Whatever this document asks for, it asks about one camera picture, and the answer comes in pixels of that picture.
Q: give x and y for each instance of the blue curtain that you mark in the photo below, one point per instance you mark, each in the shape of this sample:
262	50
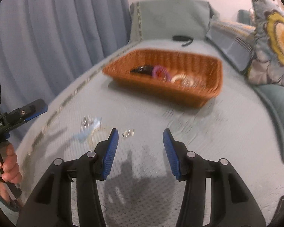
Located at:
46	44

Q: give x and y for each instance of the woven wicker basket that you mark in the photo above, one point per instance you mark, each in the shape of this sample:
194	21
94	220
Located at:
172	75

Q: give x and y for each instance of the large floral cushion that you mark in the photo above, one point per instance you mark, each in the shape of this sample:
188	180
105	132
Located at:
267	66

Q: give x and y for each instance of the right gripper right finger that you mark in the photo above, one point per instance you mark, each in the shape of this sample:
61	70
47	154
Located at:
232	203

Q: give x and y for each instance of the striped blue pillow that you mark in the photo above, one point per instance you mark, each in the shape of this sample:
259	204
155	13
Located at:
235	40

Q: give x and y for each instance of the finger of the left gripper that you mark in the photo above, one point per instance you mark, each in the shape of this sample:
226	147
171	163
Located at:
27	112

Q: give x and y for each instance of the light blue hair clip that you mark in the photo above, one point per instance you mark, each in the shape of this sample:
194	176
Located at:
88	126

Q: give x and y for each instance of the person's left hand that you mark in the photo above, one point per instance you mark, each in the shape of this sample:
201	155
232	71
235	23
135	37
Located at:
11	171

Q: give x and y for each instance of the small silver earrings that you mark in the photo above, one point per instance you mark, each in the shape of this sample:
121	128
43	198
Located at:
128	133

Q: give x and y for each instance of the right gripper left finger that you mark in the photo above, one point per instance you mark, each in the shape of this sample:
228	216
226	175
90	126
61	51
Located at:
49	204

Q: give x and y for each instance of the plain teal cushion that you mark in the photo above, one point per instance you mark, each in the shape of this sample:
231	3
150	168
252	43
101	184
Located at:
273	98

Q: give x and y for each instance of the teal covered headboard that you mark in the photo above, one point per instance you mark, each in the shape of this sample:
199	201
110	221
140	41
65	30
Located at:
162	19

